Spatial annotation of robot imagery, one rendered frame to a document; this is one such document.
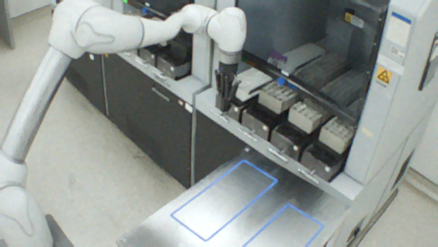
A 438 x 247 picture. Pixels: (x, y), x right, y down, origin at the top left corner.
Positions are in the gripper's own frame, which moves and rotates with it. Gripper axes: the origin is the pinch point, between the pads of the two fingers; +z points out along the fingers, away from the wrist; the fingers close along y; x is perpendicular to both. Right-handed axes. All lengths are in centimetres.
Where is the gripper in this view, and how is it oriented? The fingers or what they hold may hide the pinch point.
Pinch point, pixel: (224, 103)
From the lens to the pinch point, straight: 170.8
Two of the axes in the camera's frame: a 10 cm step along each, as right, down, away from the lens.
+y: -6.9, -4.8, 5.4
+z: -0.7, 7.9, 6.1
